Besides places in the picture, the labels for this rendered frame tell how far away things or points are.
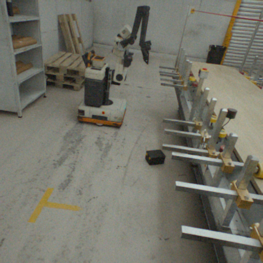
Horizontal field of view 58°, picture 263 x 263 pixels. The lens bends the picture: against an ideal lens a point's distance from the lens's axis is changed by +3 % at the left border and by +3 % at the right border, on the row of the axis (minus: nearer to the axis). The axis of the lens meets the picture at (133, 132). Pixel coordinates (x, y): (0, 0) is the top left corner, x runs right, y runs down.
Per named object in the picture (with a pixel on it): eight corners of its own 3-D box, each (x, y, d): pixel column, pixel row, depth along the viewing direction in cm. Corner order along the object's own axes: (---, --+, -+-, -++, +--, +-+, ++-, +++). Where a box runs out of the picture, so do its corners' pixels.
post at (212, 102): (194, 153, 191) (212, 98, 168) (194, 151, 194) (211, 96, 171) (199, 154, 191) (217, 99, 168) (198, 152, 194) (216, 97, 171)
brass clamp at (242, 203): (236, 207, 106) (240, 199, 104) (227, 186, 118) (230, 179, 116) (250, 210, 106) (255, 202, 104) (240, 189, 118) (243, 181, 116)
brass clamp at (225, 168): (221, 172, 128) (224, 165, 126) (215, 157, 140) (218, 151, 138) (232, 174, 128) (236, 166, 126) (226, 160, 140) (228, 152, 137)
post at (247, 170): (218, 233, 125) (251, 157, 102) (216, 227, 128) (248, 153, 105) (225, 234, 125) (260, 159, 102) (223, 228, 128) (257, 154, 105)
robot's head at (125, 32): (117, 32, 304) (126, 24, 299) (119, 31, 323) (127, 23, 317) (124, 42, 309) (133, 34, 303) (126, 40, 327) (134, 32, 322)
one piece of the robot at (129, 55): (120, 66, 321) (121, 50, 310) (122, 62, 345) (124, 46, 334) (131, 68, 320) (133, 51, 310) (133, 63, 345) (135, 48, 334)
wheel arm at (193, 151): (161, 150, 158) (162, 145, 156) (161, 148, 161) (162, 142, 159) (226, 160, 158) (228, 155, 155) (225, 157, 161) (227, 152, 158)
